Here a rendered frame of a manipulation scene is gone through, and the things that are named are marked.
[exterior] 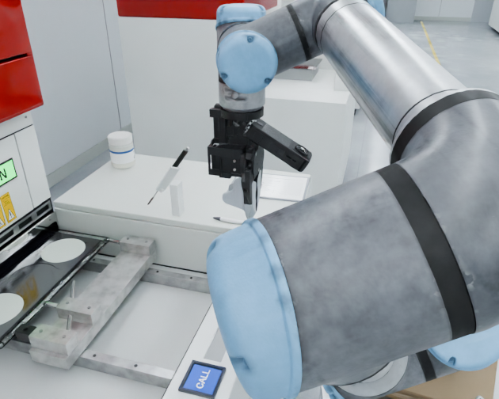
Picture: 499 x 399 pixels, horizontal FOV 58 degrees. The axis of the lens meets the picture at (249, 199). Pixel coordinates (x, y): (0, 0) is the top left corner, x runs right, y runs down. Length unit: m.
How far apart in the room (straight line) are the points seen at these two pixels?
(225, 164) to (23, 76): 0.52
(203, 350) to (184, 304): 0.31
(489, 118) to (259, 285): 0.18
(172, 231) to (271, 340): 0.87
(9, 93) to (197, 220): 0.48
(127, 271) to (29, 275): 0.21
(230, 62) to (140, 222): 0.66
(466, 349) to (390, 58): 0.40
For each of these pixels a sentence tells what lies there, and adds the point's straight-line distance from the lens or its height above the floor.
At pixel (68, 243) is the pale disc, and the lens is 1.20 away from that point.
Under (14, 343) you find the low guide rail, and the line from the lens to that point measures 1.05.
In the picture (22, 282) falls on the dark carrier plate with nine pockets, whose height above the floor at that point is 0.90.
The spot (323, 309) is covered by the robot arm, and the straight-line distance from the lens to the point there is 0.25.
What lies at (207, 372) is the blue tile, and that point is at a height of 0.96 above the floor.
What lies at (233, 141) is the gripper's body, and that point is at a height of 1.25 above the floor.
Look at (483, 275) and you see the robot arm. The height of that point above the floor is 1.38.
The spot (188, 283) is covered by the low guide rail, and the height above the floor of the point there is 0.84.
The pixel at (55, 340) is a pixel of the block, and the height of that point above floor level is 0.91.
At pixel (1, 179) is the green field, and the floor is 1.09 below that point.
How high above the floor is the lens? 1.52
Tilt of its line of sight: 29 degrees down
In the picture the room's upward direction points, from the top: straight up
